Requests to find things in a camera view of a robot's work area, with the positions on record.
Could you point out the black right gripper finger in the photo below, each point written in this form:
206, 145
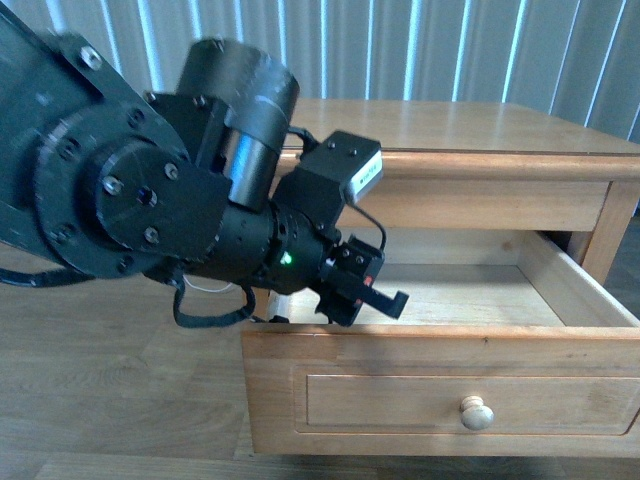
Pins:
391, 307

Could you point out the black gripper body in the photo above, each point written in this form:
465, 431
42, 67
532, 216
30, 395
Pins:
346, 282

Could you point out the wooden drawer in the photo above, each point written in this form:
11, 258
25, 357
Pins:
506, 347

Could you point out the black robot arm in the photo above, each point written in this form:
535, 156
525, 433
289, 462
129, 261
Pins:
107, 183

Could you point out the light wooden nightstand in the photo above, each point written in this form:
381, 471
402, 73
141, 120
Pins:
493, 167

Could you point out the white pleated curtain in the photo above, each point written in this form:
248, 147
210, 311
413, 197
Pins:
578, 60

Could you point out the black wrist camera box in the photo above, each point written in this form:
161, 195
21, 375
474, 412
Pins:
338, 172

